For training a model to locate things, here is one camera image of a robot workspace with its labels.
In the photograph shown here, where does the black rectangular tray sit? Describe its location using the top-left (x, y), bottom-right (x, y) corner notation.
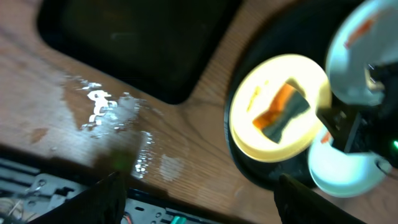
top-left (37, 0), bottom-right (240, 105)

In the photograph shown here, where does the light blue plate right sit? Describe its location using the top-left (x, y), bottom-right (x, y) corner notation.
top-left (308, 128), bottom-right (392, 198)

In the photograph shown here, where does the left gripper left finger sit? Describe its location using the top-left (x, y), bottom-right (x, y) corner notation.
top-left (30, 172), bottom-right (126, 224)

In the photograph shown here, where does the round black tray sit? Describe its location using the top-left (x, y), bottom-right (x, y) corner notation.
top-left (224, 0), bottom-right (362, 191)

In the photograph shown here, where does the yellow plate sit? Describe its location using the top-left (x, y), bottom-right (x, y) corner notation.
top-left (229, 54), bottom-right (332, 162)

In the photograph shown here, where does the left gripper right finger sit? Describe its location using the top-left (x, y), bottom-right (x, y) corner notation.
top-left (274, 174), bottom-right (364, 224)

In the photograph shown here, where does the light blue plate top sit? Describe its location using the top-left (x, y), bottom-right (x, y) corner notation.
top-left (325, 0), bottom-right (397, 106)

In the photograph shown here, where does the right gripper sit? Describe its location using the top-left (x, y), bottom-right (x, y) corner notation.
top-left (317, 62), bottom-right (397, 168)

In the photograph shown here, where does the orange green sponge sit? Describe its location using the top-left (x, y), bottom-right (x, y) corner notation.
top-left (252, 83), bottom-right (310, 143)

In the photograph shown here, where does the light blue plate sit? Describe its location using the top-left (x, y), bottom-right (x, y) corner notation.
top-left (308, 128), bottom-right (392, 198)
top-left (325, 0), bottom-right (397, 106)

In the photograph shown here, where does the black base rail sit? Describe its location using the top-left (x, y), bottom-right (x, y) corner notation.
top-left (1, 149), bottom-right (229, 223)

